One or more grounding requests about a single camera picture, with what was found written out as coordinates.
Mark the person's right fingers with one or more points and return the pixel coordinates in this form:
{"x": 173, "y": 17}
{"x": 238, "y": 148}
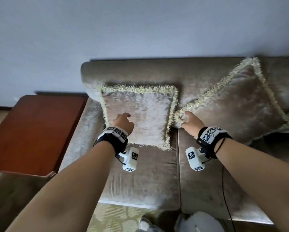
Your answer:
{"x": 186, "y": 118}

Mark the person's right hand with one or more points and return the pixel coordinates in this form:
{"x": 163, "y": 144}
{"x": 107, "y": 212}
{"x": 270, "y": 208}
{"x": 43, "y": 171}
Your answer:
{"x": 192, "y": 125}

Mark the white shoe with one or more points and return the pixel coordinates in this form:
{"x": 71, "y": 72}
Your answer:
{"x": 145, "y": 224}
{"x": 200, "y": 222}

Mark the brown wooden side table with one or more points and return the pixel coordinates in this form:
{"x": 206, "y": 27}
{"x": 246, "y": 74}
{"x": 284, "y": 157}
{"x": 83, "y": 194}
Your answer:
{"x": 35, "y": 132}

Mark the person's right forearm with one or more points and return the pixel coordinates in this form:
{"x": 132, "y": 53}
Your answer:
{"x": 263, "y": 181}

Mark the black wristband with marker tags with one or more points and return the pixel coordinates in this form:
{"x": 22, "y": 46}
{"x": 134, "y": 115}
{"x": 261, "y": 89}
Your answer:
{"x": 211, "y": 140}
{"x": 111, "y": 138}

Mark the green patterned rug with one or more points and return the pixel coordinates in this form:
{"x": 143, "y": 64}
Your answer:
{"x": 110, "y": 218}

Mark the beige fringed cushion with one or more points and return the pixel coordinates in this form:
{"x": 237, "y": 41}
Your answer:
{"x": 147, "y": 111}
{"x": 238, "y": 106}

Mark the person's left hand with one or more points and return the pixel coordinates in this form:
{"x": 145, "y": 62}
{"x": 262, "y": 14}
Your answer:
{"x": 123, "y": 125}

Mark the beige velvet sofa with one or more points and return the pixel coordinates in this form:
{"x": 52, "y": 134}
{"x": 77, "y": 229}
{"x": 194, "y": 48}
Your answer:
{"x": 147, "y": 181}

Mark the person's left fingers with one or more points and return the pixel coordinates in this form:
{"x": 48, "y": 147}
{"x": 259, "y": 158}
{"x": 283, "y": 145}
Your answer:
{"x": 125, "y": 115}

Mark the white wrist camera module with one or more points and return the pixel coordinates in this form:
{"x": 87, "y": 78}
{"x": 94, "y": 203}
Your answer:
{"x": 194, "y": 158}
{"x": 131, "y": 159}

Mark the person's left forearm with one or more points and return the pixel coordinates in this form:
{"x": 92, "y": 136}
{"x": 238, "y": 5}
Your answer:
{"x": 69, "y": 190}

